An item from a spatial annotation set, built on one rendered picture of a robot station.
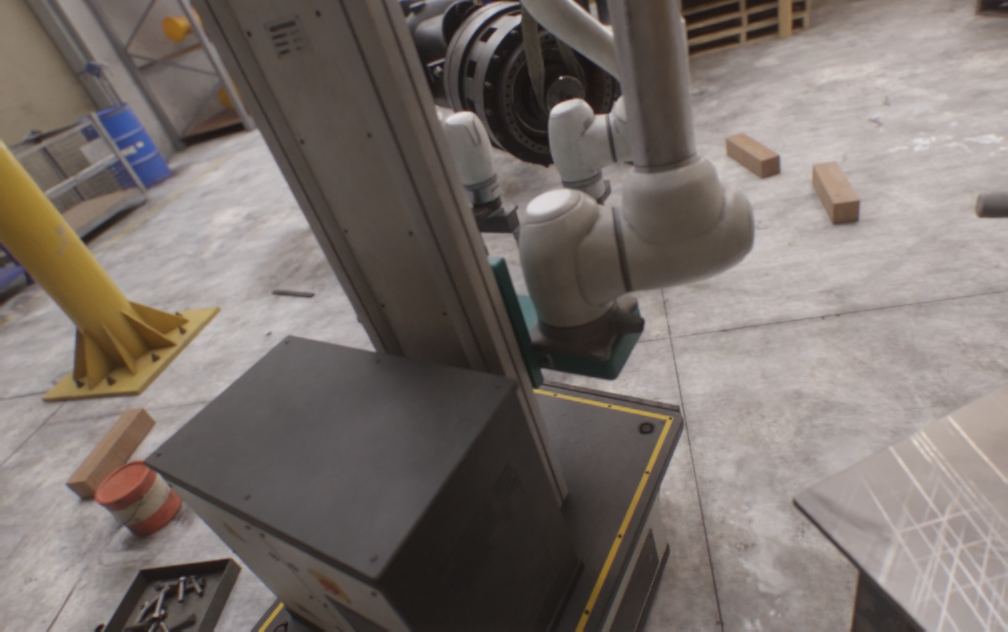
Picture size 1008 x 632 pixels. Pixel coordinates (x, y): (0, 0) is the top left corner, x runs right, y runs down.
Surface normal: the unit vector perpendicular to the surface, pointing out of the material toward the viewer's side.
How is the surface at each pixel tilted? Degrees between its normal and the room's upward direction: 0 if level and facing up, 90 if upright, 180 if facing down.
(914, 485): 0
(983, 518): 0
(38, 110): 90
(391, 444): 0
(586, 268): 86
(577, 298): 93
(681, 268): 99
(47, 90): 90
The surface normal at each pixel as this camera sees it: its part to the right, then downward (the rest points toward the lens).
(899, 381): -0.27, -0.79
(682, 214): -0.12, 0.39
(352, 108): -0.48, 0.61
